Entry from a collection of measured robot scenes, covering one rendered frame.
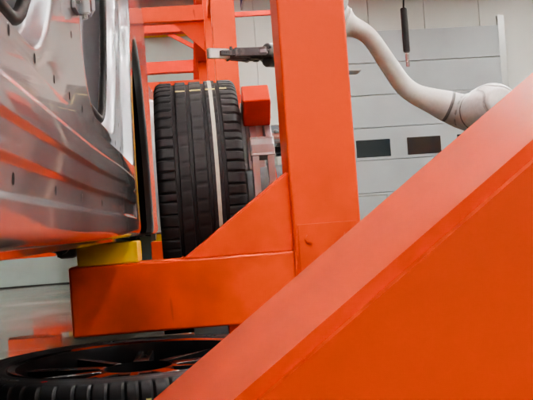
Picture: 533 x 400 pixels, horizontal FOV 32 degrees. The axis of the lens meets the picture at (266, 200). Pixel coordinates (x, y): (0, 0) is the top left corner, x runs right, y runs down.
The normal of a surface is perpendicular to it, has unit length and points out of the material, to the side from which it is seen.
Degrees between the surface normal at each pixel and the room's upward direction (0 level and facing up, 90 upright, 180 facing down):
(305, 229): 90
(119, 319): 90
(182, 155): 74
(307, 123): 90
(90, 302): 90
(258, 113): 135
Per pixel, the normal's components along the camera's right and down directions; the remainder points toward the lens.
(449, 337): 0.08, -0.03
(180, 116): 0.02, -0.63
